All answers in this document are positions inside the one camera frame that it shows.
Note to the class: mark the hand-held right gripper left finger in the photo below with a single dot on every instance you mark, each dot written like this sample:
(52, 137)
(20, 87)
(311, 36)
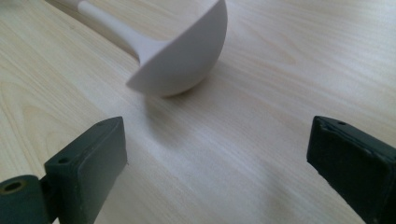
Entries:
(90, 174)

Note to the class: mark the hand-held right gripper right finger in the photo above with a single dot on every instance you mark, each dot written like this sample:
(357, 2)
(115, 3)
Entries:
(358, 168)

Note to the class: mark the white plastic ladle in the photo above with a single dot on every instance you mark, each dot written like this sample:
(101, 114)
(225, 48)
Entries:
(183, 59)

